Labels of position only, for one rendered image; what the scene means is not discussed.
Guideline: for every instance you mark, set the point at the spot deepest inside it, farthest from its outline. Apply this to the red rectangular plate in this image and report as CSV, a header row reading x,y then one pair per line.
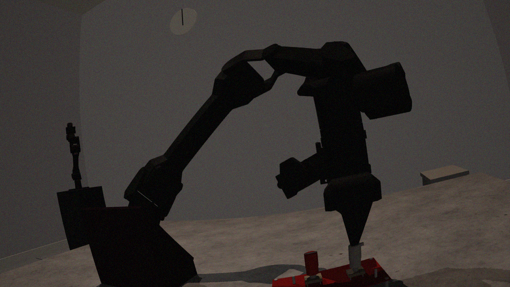
x,y
357,273

